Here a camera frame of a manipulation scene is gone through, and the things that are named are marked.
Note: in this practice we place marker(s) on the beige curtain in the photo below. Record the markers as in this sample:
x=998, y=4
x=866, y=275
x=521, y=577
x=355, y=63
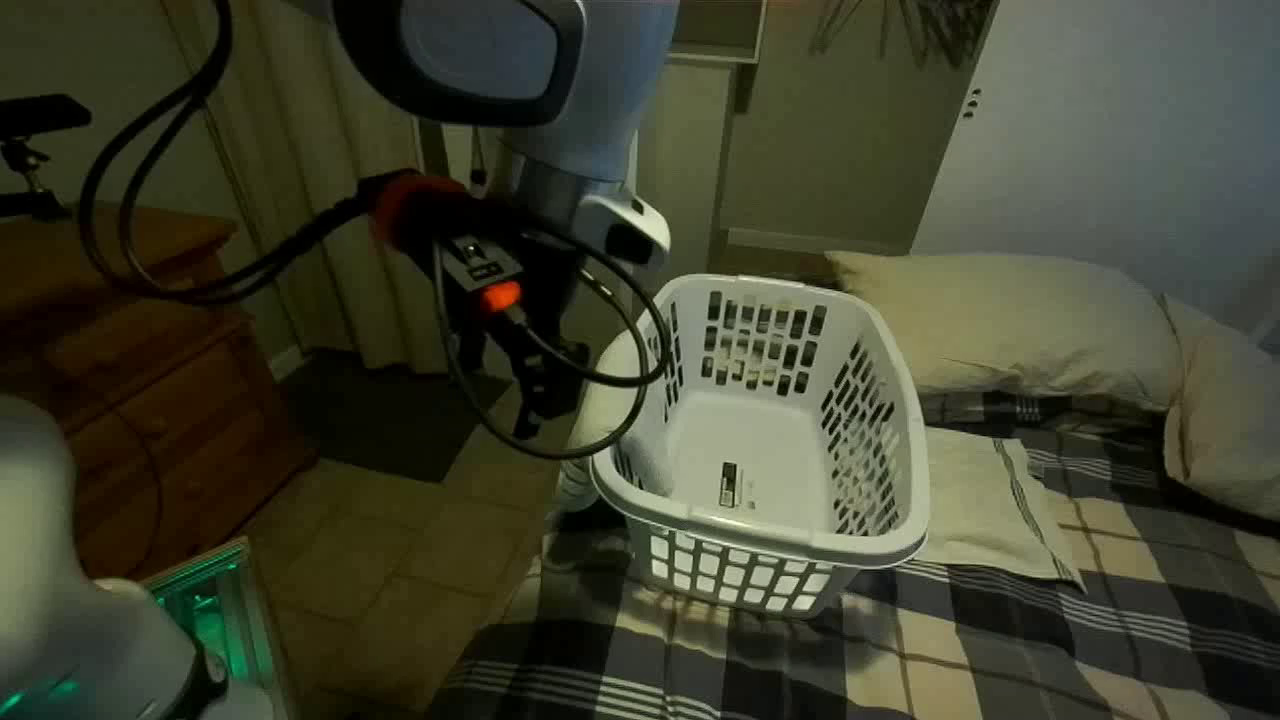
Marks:
x=323, y=120

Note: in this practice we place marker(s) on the dark leafy plant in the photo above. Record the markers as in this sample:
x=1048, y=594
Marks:
x=934, y=26

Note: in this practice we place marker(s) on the small beige pillow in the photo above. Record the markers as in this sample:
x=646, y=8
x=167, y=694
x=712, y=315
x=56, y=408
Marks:
x=1227, y=414

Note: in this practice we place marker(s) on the large beige pillow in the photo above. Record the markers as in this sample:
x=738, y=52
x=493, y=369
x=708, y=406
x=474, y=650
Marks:
x=1015, y=325

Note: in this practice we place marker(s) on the white plastic laundry basket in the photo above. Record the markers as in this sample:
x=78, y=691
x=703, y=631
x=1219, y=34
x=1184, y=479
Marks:
x=767, y=463

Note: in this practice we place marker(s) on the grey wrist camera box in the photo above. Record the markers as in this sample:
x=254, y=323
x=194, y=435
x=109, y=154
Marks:
x=487, y=275

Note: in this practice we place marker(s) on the dark floor rug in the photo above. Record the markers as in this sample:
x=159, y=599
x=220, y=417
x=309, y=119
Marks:
x=386, y=414

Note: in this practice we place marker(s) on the folded beige cloth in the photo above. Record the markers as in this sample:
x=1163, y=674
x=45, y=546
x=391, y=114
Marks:
x=983, y=500

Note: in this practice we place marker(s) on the plaid bedspread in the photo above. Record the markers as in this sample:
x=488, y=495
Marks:
x=1067, y=645

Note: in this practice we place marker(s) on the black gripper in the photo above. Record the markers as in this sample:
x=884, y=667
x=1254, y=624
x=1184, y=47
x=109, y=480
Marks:
x=546, y=303

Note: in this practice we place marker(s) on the wooden dresser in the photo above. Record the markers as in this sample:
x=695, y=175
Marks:
x=162, y=385

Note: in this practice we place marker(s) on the black stand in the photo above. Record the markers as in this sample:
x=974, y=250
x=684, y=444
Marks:
x=41, y=114

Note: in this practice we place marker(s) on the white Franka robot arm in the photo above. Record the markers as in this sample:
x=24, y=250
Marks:
x=584, y=134

